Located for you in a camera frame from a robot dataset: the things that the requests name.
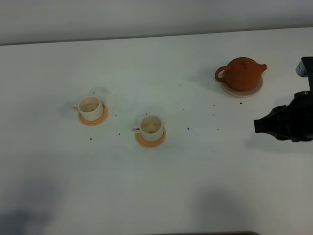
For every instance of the left orange saucer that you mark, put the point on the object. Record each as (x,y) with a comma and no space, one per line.
(97,121)

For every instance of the beige round teapot coaster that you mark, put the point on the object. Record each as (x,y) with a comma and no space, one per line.
(242,94)

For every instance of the left white teacup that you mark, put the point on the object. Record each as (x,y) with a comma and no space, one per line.
(90,108)

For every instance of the right white teacup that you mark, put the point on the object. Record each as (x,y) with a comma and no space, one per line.
(151,128)

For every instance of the brown clay teapot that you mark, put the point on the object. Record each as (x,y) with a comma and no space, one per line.
(241,74)

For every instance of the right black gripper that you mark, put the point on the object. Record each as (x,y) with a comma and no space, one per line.
(276,122)

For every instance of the right orange saucer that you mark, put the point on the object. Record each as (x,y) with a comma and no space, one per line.
(150,144)

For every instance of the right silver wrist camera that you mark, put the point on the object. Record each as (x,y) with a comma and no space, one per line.
(301,70)

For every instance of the orange saucer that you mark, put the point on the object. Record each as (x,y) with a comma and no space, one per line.
(150,144)
(97,121)

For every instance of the white teacup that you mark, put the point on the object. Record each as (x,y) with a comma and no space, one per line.
(151,128)
(90,108)

